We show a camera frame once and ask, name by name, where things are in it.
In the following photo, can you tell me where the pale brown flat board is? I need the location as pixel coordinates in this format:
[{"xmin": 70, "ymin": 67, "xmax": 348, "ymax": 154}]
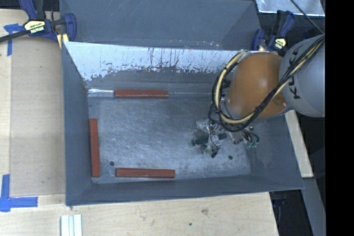
[{"xmin": 9, "ymin": 37, "xmax": 67, "ymax": 198}]

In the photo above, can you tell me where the grey metal bin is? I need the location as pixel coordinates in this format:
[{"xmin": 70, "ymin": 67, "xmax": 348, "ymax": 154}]
[{"xmin": 58, "ymin": 0, "xmax": 306, "ymax": 207}]

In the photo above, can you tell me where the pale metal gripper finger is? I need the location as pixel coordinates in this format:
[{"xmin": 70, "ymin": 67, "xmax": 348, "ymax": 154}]
[
  {"xmin": 191, "ymin": 134, "xmax": 220, "ymax": 147},
  {"xmin": 195, "ymin": 119, "xmax": 212, "ymax": 136}
]

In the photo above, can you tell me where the red-brown flat block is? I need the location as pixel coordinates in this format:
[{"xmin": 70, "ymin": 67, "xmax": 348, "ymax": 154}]
[
  {"xmin": 113, "ymin": 89, "xmax": 169, "ymax": 99},
  {"xmin": 114, "ymin": 167, "xmax": 176, "ymax": 179},
  {"xmin": 88, "ymin": 118, "xmax": 102, "ymax": 178}
]

